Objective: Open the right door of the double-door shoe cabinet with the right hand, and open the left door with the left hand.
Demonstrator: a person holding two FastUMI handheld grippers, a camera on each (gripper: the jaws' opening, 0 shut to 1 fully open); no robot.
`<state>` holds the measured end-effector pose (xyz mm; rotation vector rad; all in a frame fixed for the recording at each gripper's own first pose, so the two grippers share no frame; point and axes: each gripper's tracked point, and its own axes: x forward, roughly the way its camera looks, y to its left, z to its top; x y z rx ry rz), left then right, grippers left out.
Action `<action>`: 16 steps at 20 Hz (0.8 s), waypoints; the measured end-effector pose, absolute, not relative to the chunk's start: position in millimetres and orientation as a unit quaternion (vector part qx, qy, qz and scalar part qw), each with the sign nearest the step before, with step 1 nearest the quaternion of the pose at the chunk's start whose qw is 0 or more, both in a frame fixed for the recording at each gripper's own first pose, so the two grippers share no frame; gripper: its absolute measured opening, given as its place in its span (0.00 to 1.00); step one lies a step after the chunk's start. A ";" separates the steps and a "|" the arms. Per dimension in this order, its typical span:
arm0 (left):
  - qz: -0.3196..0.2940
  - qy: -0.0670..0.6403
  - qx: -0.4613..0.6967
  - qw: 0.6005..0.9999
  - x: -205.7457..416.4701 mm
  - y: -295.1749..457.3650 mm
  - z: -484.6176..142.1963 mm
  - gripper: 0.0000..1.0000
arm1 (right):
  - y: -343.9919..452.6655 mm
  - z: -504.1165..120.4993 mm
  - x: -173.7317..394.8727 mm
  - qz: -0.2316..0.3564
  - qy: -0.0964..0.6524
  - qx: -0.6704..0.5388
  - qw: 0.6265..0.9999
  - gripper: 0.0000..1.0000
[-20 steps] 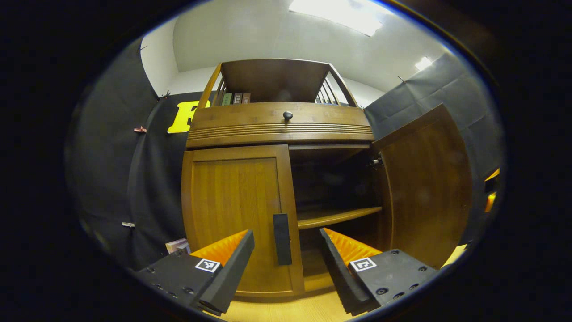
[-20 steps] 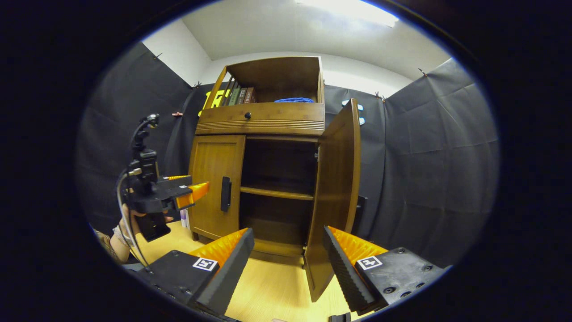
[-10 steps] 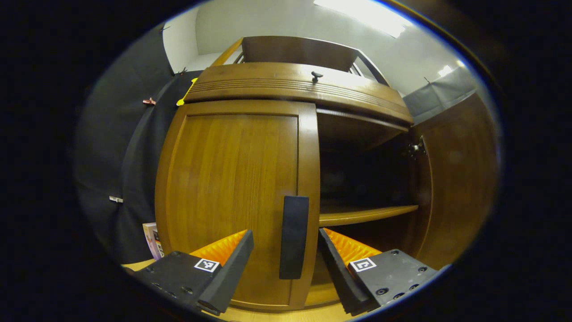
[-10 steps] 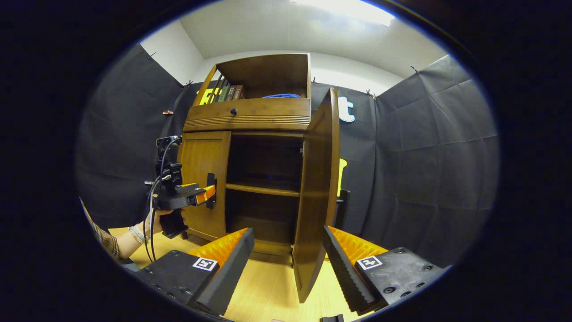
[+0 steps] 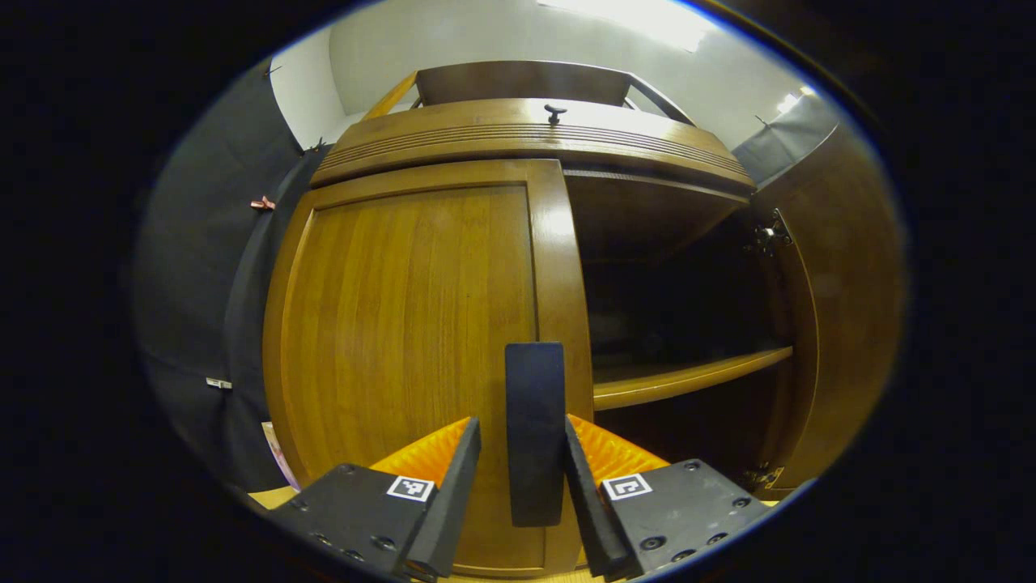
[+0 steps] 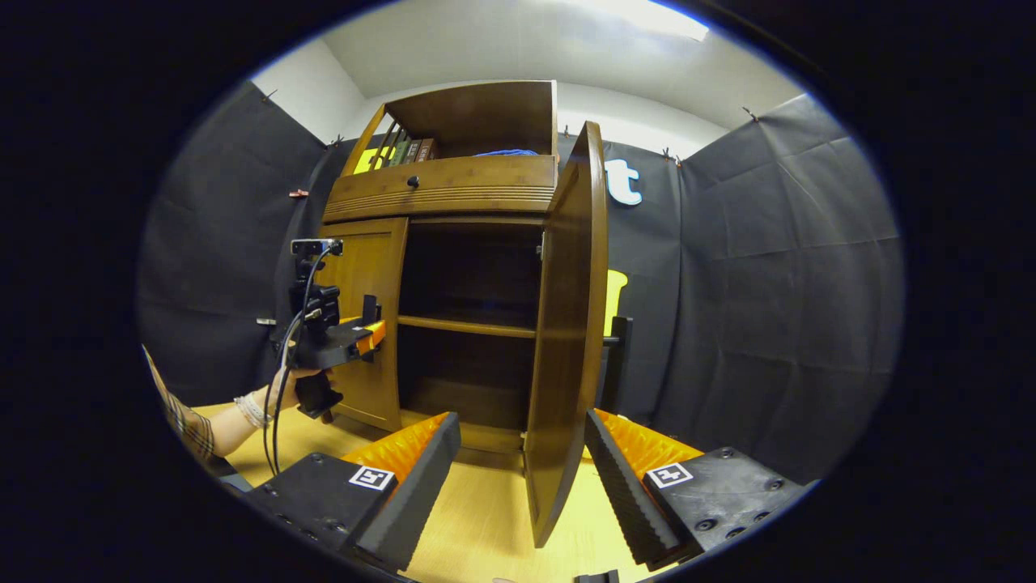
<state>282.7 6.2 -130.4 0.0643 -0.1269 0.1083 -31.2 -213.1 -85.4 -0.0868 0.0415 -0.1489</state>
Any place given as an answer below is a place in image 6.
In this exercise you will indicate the blue folded cloth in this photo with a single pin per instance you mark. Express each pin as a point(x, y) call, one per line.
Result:
point(506, 152)

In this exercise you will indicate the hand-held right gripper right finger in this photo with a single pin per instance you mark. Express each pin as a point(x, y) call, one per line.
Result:
point(619, 490)

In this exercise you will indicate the dark brown book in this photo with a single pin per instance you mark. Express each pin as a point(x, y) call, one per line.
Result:
point(411, 151)

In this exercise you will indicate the reddish brown book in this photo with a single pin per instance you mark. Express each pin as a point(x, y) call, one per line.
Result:
point(426, 150)

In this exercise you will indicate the wooden shoe cabinet door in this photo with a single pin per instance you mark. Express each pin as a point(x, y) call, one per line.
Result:
point(566, 340)
point(368, 267)

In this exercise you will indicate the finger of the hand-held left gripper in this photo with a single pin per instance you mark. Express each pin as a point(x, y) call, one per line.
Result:
point(372, 336)

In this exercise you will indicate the green book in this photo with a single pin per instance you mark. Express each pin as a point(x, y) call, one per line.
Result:
point(397, 154)

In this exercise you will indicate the wooden drawer with black knob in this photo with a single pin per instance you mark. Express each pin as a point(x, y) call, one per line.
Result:
point(469, 182)

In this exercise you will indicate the black backdrop cloth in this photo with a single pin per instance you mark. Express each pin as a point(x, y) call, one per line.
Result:
point(769, 283)

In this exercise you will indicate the wooden inner shelf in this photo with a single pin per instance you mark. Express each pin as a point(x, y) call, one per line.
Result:
point(465, 325)

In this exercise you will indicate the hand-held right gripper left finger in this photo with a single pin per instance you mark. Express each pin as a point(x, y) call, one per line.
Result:
point(421, 490)

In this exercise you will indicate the wooden double-door shoe cabinet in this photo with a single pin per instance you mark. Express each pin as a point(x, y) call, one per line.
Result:
point(453, 186)

